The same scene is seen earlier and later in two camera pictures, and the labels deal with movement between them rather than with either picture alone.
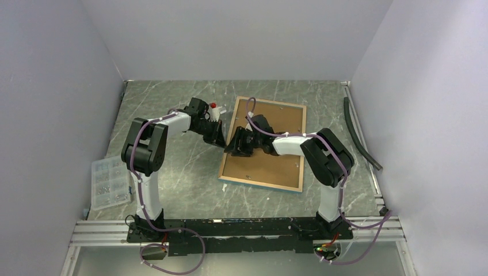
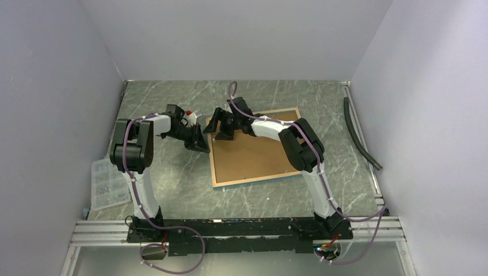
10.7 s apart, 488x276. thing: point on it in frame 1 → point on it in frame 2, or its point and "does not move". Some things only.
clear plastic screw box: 110,183 does not move
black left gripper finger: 220,140 → 201,144
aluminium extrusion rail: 378,228 does not move
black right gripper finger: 235,145 → 212,125
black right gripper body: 250,142 → 228,122
